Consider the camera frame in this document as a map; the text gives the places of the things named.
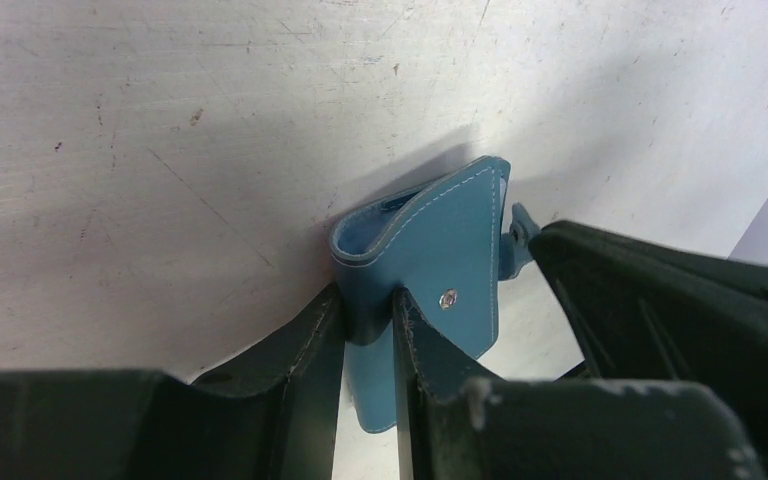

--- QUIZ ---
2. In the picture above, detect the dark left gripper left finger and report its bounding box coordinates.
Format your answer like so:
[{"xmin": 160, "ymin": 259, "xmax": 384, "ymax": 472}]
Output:
[{"xmin": 0, "ymin": 285, "xmax": 344, "ymax": 479}]

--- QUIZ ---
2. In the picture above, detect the blue leather card holder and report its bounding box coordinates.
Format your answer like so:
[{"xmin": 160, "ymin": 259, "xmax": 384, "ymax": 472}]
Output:
[{"xmin": 328, "ymin": 156, "xmax": 539, "ymax": 434}]

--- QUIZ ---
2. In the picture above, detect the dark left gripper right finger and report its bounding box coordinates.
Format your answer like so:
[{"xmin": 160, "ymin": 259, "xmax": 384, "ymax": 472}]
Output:
[{"xmin": 392, "ymin": 287, "xmax": 766, "ymax": 479}]

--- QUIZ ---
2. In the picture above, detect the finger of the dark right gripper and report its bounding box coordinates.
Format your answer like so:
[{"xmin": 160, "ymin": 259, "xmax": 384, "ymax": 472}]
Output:
[{"xmin": 528, "ymin": 221, "xmax": 768, "ymax": 472}]

